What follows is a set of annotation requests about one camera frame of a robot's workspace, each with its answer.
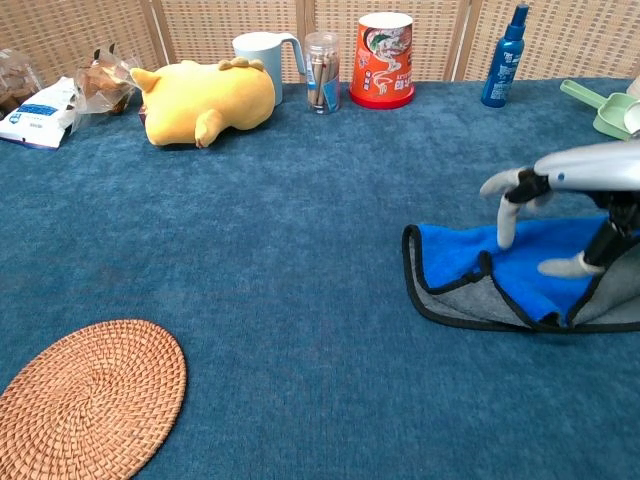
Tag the wicker folding screen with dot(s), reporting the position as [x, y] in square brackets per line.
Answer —
[575, 40]

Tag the clear bag of cookies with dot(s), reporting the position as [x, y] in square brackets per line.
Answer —
[15, 85]

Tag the small red box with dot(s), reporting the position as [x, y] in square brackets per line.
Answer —
[143, 116]

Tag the blue spray bottle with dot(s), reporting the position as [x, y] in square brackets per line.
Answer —
[505, 65]

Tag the grey and blue microfibre towel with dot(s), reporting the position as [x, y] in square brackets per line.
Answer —
[530, 285]

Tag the blue plush tablecloth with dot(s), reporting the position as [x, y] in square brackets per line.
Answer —
[275, 250]

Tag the clear jar of sticks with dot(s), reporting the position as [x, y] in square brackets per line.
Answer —
[322, 75]

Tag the light green plastic scoop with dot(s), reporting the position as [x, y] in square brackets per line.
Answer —
[607, 117]

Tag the clear bag of pastry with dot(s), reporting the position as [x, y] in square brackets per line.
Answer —
[102, 82]

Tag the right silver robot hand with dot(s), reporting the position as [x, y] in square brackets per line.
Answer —
[595, 167]

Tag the white snack bag blue label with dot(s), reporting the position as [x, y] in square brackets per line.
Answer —
[35, 117]

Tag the white round bowl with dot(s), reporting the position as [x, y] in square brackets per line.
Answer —
[635, 86]

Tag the yellow plush toy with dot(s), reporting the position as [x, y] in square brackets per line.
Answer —
[210, 100]

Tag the light blue plastic mug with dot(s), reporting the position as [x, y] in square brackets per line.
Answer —
[260, 50]

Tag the round woven rattan placemat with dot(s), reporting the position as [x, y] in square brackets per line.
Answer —
[90, 400]

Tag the orange instant noodle cup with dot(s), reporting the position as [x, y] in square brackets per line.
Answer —
[382, 60]

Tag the white round cup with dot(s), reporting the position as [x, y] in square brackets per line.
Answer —
[633, 117]

